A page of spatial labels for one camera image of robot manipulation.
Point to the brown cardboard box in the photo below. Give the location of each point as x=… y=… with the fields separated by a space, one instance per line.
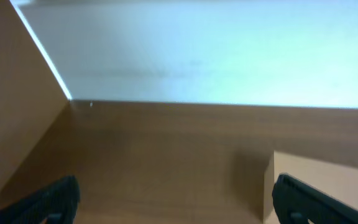
x=337 y=181

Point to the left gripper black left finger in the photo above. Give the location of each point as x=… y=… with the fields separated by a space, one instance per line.
x=55 y=203

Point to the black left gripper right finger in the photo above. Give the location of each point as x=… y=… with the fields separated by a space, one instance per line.
x=297 y=202

